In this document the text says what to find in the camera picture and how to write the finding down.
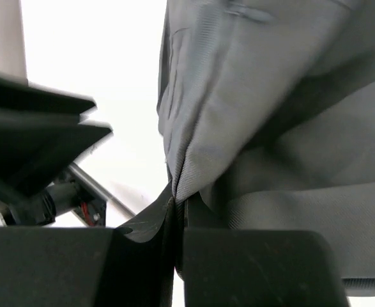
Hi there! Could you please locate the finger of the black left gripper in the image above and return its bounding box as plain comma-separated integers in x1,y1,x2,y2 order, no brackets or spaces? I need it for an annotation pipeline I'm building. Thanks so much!
0,109,112,200
0,77,96,119

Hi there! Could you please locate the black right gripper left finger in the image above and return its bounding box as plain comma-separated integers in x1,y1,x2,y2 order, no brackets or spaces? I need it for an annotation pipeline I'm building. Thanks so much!
0,186,174,307

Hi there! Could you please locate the grey pleated skirt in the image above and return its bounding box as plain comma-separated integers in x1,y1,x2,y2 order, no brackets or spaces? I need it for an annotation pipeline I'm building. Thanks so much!
157,1,375,296

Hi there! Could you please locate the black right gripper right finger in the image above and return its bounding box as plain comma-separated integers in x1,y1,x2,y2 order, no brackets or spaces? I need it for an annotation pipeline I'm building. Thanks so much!
176,194,349,306

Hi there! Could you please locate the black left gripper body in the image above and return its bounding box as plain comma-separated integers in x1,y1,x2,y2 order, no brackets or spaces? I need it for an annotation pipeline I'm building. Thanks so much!
0,166,107,227

